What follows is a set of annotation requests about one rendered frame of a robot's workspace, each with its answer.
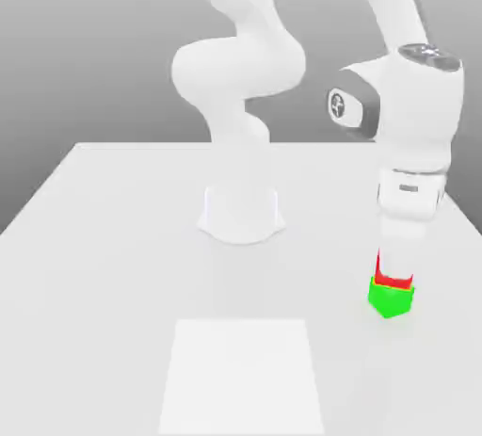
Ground small red cube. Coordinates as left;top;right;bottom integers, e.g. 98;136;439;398
375;249;415;291

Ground small green cube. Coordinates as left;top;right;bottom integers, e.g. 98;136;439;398
367;276;417;320

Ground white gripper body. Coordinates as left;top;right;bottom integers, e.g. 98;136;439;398
377;170;448;223

